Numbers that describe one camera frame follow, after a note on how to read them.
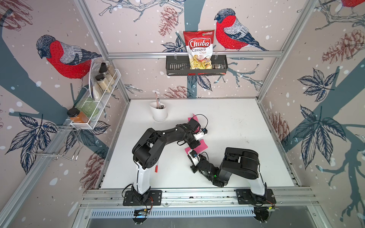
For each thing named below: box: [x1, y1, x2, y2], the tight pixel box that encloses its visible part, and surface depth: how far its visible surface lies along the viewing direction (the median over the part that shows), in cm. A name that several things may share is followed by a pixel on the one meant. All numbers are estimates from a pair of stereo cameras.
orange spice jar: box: [67, 107, 89, 124], surface depth 62 cm
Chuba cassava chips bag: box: [183, 29, 215, 70], surface depth 83 cm
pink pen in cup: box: [154, 91, 161, 110], surface depth 106 cm
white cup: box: [149, 102, 167, 122], surface depth 105 cm
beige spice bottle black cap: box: [95, 74, 112, 94], surface depth 78 cm
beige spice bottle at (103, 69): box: [98, 62, 116, 86], surface depth 82 cm
